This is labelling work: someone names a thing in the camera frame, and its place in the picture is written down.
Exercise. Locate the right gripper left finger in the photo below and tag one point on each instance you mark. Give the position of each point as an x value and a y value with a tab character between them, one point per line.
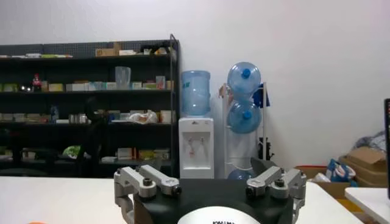
146	182

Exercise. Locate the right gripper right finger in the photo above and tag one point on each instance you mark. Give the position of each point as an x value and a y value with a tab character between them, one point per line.
280	182

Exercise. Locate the orange t-shirt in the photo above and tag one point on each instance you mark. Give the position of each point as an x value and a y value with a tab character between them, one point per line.
38	223

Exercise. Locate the yellow green medicine box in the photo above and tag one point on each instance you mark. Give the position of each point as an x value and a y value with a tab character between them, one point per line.
146	154

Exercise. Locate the beige medicine box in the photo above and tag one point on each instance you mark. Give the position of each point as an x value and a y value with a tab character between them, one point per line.
161	154

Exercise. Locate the white red medicine box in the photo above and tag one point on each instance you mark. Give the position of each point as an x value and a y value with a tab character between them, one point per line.
126	153

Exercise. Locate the blue water jug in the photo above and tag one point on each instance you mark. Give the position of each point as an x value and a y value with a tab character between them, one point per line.
239	175
240	121
237	82
195	94

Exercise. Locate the small white flat box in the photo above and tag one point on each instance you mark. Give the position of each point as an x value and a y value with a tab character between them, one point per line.
109	159

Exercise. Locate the blue white bag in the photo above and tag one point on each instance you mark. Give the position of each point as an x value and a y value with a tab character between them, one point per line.
339	170

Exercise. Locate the white plastic food bag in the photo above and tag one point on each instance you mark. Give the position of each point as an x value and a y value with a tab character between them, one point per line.
143	118

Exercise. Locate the white water dispenser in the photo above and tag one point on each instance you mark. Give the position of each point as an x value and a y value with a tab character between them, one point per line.
195	137

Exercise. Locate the white paper cup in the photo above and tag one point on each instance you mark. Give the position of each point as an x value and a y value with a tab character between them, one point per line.
166	117

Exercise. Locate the green toy in dish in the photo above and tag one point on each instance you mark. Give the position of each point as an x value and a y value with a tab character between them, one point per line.
72	152

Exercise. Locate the dark blue hanging cloth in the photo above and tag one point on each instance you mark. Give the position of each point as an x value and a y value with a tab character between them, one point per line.
259	97

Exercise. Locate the cardboard boxes pile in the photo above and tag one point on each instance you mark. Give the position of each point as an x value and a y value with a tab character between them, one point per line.
365	158

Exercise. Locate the white side table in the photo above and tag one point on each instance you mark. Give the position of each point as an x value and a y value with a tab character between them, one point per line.
368	201

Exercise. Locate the black shelving unit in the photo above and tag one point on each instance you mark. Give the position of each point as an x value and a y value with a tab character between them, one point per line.
91	94

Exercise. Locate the pale pink hanging cloth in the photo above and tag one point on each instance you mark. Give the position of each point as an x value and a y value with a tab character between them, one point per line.
225	91

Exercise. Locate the clear plastic container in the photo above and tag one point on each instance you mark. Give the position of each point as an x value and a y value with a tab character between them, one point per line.
122	78

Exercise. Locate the small blue bottle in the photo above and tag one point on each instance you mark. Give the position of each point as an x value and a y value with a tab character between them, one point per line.
54	114

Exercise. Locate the white product box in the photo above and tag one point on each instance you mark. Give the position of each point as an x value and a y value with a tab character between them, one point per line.
76	87

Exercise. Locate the yellow product box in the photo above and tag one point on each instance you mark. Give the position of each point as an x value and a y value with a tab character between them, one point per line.
55	87

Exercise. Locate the small brown carton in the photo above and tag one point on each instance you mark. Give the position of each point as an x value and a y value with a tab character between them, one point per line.
106	51

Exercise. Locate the red label dark bottle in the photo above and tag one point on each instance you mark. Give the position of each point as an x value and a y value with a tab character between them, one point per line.
36	82

